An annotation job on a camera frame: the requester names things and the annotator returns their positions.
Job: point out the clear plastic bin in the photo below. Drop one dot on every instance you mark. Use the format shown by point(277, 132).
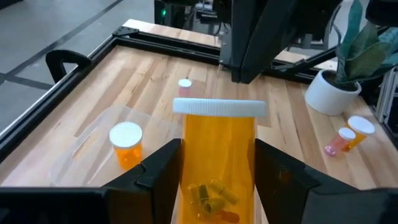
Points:
point(93, 149)

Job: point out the small pink pill bottle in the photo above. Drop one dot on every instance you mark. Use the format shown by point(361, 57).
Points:
point(339, 143)
point(184, 83)

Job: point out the large orange pill bottle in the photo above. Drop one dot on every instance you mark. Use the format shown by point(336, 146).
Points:
point(360, 126)
point(126, 135)
point(217, 149)

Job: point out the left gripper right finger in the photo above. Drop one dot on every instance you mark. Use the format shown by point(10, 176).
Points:
point(280, 186)

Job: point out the green plant in white pot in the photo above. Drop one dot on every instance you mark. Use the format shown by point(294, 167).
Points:
point(329, 93)

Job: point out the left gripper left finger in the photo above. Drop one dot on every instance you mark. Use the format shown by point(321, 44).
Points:
point(155, 186)

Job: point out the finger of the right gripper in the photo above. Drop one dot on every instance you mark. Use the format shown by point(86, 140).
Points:
point(261, 31)
point(237, 37)

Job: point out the black aluminium table frame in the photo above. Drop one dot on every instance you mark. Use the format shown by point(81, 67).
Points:
point(155, 46)

